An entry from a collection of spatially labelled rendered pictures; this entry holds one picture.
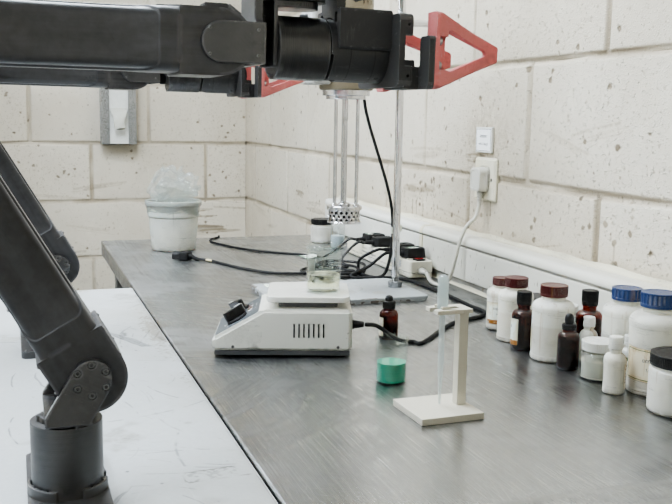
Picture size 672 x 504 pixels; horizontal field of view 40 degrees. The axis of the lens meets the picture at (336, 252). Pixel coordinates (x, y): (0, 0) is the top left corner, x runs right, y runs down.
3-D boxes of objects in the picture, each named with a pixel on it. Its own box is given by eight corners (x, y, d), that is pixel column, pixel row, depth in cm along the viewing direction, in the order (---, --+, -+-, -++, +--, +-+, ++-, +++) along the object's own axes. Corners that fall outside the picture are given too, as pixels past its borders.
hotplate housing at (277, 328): (211, 357, 131) (211, 302, 130) (220, 335, 144) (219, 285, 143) (367, 358, 132) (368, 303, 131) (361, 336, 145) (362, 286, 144)
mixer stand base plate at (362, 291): (277, 309, 164) (277, 303, 164) (250, 288, 183) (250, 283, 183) (429, 300, 174) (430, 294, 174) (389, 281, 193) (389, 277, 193)
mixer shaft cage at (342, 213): (333, 225, 172) (335, 90, 169) (321, 220, 179) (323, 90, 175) (366, 224, 175) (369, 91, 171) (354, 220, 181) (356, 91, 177)
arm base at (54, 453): (96, 378, 92) (23, 384, 90) (118, 447, 74) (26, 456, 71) (98, 454, 93) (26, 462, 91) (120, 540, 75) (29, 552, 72)
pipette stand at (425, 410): (422, 426, 103) (425, 314, 101) (392, 405, 111) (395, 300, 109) (484, 419, 106) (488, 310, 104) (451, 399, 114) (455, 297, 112)
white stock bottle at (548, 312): (580, 362, 132) (584, 287, 130) (543, 365, 130) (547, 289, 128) (557, 351, 137) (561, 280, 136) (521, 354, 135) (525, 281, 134)
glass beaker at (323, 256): (300, 296, 133) (300, 241, 132) (309, 290, 138) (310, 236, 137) (340, 299, 132) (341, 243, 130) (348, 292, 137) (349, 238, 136)
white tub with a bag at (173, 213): (206, 245, 241) (205, 163, 238) (197, 253, 227) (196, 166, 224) (151, 244, 241) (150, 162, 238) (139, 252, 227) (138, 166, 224)
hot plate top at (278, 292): (266, 302, 131) (266, 296, 130) (269, 287, 142) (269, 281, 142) (350, 303, 131) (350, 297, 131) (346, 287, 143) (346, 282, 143)
